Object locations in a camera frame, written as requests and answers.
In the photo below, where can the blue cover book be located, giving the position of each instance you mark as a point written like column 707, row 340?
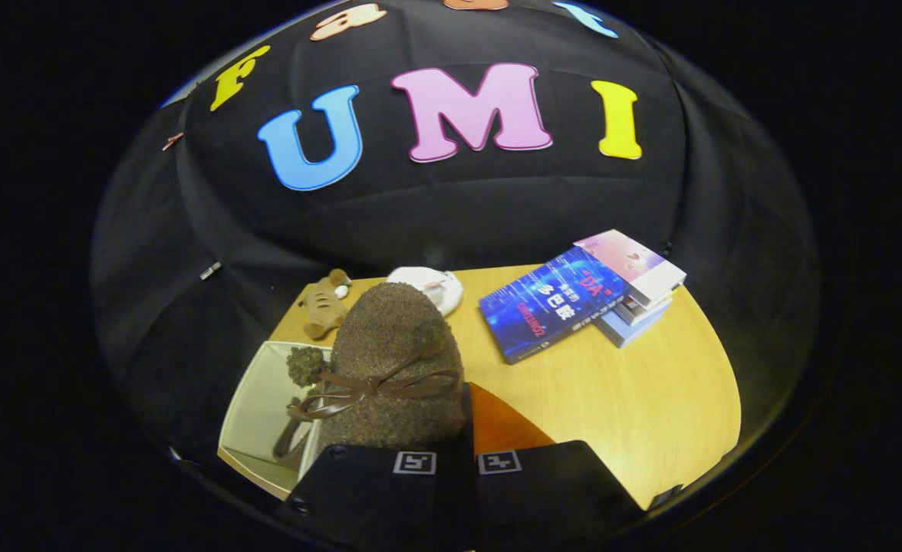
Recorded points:
column 551, row 307

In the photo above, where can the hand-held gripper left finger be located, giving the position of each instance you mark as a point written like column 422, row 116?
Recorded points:
column 367, row 498

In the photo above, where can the black backdrop cloth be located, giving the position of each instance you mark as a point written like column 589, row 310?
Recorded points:
column 459, row 207

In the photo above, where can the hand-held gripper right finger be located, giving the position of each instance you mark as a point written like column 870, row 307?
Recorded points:
column 467, row 429

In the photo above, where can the pink cover book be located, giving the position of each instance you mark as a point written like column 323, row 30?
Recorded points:
column 627, row 261

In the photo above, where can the grey fabric storage box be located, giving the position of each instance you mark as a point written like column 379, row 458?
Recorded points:
column 259, row 399

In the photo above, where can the brown fuzzy shoe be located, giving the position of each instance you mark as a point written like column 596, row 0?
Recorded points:
column 294, row 438
column 397, row 337

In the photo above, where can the pale blue book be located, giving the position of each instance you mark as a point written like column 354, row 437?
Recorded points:
column 627, row 328

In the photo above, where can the pink clip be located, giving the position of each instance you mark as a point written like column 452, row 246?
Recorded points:
column 172, row 142

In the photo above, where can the white plush toy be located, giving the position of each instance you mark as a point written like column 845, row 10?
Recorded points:
column 436, row 287

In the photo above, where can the silver clip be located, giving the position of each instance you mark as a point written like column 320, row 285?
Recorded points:
column 209, row 271

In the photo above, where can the grey book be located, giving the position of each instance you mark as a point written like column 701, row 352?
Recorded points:
column 650, row 308

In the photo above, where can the brown striped plush toy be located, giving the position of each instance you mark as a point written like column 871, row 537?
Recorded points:
column 322, row 307

